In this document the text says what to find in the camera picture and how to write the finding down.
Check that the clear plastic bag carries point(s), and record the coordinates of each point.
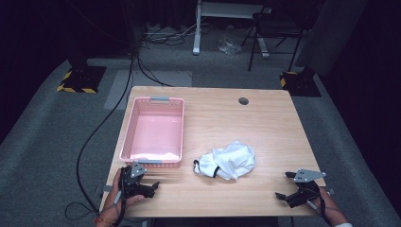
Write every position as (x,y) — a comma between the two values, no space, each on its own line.
(228,45)

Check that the black metal chair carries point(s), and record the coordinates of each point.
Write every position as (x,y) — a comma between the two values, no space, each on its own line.
(274,30)

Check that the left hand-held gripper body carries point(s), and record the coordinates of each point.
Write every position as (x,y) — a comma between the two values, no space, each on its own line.
(130,183)

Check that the grey curtain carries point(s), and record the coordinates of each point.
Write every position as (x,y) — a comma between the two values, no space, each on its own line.
(331,31)

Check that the person's right hand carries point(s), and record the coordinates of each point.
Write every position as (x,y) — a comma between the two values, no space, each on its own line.
(327,205)

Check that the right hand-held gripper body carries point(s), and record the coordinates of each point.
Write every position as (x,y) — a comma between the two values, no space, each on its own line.
(307,190)

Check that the grey table grommet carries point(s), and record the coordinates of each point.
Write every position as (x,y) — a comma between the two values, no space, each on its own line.
(243,101)

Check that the white desk frame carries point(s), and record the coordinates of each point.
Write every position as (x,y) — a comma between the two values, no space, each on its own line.
(197,28)

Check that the pink plastic basket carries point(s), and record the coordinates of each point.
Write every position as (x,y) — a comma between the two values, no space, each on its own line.
(157,132)

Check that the person's left hand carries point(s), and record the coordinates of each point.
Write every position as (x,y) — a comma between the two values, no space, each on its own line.
(110,205)

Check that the grey tape strip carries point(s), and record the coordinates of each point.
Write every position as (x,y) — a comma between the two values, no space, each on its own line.
(107,188)
(331,191)

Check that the black yellow striped stand base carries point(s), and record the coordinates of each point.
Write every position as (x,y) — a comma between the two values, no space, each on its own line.
(299,84)
(82,80)

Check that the white garment with black trim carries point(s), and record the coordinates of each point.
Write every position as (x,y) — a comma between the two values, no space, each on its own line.
(231,159)

